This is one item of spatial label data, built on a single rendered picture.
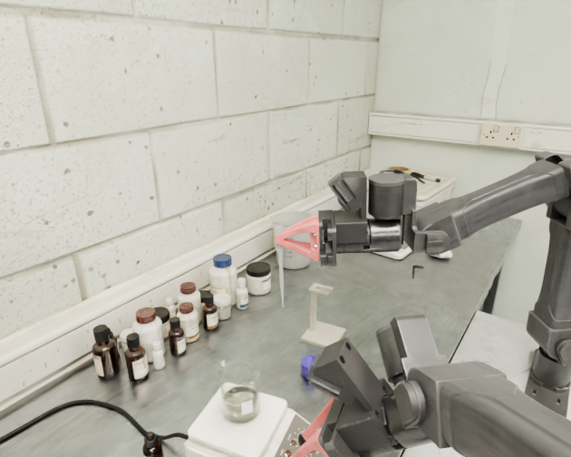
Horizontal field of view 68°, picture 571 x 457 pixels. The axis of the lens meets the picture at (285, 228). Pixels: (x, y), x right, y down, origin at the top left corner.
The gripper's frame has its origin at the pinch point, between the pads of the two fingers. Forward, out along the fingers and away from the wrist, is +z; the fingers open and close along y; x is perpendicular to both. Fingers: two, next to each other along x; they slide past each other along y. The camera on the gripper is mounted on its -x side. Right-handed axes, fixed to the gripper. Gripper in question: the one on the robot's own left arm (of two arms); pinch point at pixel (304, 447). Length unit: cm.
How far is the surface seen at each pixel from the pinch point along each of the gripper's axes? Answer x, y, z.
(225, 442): -4.3, 0.1, 12.3
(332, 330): 4.1, -42.6, 15.1
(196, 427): -7.8, -0.6, 16.4
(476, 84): -19, -151, -34
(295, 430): 2.8, -8.3, 8.2
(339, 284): 2, -66, 20
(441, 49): -38, -154, -31
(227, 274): -21, -43, 31
